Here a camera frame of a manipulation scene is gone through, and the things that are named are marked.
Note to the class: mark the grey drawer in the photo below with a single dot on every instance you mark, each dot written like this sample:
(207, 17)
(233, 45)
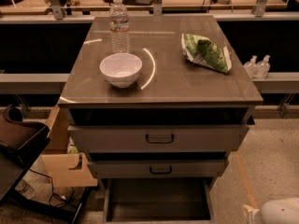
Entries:
(158, 201)
(157, 169)
(144, 139)

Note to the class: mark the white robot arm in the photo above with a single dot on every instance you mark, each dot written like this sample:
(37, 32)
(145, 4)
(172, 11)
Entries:
(283, 211)

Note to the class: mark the grey drawer cabinet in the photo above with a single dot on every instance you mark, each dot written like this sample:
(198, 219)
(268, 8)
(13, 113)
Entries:
(169, 92)

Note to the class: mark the white ceramic bowl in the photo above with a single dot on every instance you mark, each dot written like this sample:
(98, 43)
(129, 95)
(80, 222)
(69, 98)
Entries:
(121, 69)

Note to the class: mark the green chip bag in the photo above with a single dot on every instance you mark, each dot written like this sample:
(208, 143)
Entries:
(200, 50)

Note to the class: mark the clear plastic water bottle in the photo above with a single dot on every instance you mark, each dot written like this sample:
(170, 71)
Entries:
(119, 27)

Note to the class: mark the cardboard box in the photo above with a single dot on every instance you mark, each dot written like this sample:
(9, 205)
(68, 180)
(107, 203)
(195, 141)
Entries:
(66, 167)

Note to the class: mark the left clear pump bottle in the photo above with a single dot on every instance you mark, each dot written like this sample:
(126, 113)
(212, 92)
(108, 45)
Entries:
(250, 65)

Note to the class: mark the clear pump bottle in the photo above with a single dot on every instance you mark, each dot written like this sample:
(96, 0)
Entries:
(250, 65)
(262, 67)

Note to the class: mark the right clear pump bottle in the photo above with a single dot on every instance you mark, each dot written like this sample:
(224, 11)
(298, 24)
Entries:
(262, 67)

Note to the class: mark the black cart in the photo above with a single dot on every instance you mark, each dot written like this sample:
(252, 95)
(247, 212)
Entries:
(21, 143)

